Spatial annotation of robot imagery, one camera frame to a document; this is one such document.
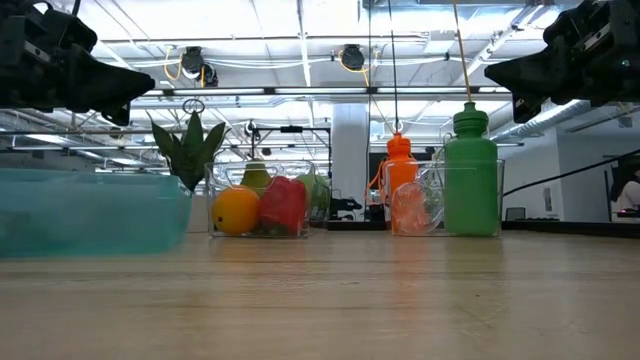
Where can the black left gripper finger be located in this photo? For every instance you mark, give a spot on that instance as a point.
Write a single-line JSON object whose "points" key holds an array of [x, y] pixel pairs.
{"points": [[110, 85]]}

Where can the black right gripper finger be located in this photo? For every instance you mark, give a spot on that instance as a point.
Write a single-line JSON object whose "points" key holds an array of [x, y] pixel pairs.
{"points": [[530, 75]]}

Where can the clear plastic container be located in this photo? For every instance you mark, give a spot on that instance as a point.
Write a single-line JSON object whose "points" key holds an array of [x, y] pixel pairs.
{"points": [[435, 170], [217, 172]]}

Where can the orange plastic bottle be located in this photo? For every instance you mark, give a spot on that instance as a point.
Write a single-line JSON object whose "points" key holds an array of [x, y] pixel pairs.
{"points": [[400, 160]]}

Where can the orange fruit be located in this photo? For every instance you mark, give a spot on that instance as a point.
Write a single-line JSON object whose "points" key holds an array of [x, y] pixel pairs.
{"points": [[235, 210]]}

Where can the red bell pepper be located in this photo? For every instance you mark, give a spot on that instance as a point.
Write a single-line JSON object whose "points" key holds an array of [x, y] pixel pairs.
{"points": [[282, 205]]}

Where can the black hanging ceiling reel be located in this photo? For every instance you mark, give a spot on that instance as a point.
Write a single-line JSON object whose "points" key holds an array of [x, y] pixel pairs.
{"points": [[352, 56], [192, 60]]}

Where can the potted plant white pot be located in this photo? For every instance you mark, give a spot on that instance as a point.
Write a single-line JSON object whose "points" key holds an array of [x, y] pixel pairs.
{"points": [[192, 150]]}

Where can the green plastic bottle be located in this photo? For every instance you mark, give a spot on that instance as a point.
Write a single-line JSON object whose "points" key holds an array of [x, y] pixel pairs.
{"points": [[470, 175]]}

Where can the teal plastic tray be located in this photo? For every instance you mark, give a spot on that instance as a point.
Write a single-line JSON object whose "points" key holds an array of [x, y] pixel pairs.
{"points": [[95, 215]]}

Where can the person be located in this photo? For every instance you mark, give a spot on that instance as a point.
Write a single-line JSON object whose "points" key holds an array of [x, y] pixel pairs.
{"points": [[630, 192]]}

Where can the black metal stand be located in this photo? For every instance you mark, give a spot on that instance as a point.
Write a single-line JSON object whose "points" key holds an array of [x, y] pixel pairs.
{"points": [[292, 129]]}

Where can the small black object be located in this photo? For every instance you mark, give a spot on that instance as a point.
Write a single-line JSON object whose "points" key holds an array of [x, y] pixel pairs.
{"points": [[345, 205]]}

